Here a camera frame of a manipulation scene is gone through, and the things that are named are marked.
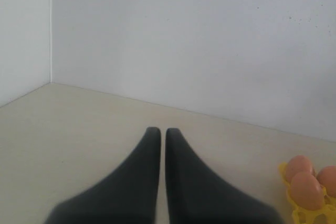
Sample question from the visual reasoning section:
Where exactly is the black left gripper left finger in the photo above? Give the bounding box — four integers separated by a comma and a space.
45, 127, 161, 223

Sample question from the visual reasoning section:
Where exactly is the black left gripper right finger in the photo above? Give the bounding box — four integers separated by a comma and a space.
165, 128, 283, 223

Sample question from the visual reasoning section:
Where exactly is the brown egg packed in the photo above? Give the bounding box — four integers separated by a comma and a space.
285, 155, 316, 183
317, 165, 336, 198

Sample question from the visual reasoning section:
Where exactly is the brown egg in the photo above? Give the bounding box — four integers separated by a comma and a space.
289, 172, 324, 211

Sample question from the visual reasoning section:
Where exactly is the yellow plastic egg tray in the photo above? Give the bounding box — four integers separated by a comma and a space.
278, 163, 335, 224

